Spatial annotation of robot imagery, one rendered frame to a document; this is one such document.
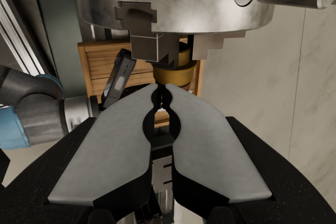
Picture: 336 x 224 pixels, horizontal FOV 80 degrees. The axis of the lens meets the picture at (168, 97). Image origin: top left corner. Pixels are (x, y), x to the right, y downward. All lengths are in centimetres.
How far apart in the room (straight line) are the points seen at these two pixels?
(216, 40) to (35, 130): 35
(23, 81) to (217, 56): 158
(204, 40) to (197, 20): 16
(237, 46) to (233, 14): 169
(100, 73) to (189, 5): 41
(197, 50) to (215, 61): 146
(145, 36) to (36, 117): 23
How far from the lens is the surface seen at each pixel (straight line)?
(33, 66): 131
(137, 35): 27
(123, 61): 37
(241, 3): 26
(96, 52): 58
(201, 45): 40
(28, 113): 41
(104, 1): 26
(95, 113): 39
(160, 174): 78
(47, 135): 41
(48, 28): 92
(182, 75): 38
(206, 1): 23
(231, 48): 191
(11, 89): 49
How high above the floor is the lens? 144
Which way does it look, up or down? 54 degrees down
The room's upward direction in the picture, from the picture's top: 143 degrees clockwise
